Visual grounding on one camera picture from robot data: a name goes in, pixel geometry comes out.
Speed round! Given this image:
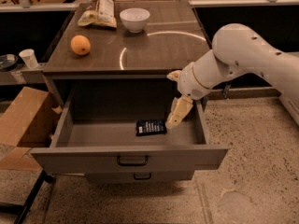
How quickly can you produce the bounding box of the grey drawer cabinet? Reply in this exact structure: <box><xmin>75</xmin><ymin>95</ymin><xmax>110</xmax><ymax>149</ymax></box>
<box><xmin>43</xmin><ymin>1</ymin><xmax>209</xmax><ymax>105</ymax></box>

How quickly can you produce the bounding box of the white paper cup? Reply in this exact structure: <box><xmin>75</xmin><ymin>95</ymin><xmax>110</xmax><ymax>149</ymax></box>
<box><xmin>19</xmin><ymin>49</ymin><xmax>38</xmax><ymax>69</ymax></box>

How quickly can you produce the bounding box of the chip bag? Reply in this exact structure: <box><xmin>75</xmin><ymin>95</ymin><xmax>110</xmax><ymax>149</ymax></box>
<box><xmin>78</xmin><ymin>0</ymin><xmax>117</xmax><ymax>28</ymax></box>

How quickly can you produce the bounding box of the black metal stand leg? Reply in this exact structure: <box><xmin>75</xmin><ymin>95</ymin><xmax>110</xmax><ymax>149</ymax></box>
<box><xmin>0</xmin><ymin>171</ymin><xmax>55</xmax><ymax>224</ymax></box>

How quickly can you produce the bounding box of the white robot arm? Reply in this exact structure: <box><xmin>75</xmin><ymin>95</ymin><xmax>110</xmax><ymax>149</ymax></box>
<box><xmin>166</xmin><ymin>23</ymin><xmax>299</xmax><ymax>129</ymax></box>

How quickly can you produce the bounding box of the orange fruit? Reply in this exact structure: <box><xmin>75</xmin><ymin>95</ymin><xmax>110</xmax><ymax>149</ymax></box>
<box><xmin>70</xmin><ymin>35</ymin><xmax>91</xmax><ymax>55</ymax></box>

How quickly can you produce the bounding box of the brown cardboard box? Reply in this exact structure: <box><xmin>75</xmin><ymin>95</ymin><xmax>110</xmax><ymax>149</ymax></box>
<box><xmin>0</xmin><ymin>87</ymin><xmax>62</xmax><ymax>171</ymax></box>

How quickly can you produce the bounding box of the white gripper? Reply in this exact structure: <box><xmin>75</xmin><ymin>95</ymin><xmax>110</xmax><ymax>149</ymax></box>
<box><xmin>165</xmin><ymin>63</ymin><xmax>208</xmax><ymax>129</ymax></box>

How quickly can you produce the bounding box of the dark blue rxbar wrapper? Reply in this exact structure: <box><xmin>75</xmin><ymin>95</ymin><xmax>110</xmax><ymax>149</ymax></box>
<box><xmin>135</xmin><ymin>119</ymin><xmax>167</xmax><ymax>136</ymax></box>

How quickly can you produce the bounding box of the grey open top drawer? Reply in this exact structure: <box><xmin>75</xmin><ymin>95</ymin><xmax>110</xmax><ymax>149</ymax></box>
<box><xmin>30</xmin><ymin>81</ymin><xmax>229</xmax><ymax>175</ymax></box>

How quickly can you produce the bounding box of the white bowl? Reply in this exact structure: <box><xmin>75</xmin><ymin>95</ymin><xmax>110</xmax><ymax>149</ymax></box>
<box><xmin>120</xmin><ymin>8</ymin><xmax>150</xmax><ymax>33</ymax></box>

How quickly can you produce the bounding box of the grey lower drawer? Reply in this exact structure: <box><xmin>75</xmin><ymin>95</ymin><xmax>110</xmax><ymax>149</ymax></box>
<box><xmin>85</xmin><ymin>171</ymin><xmax>194</xmax><ymax>183</ymax></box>

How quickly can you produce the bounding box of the dark round dish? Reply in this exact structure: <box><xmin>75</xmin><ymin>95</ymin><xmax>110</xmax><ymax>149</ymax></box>
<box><xmin>0</xmin><ymin>54</ymin><xmax>18</xmax><ymax>72</ymax></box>

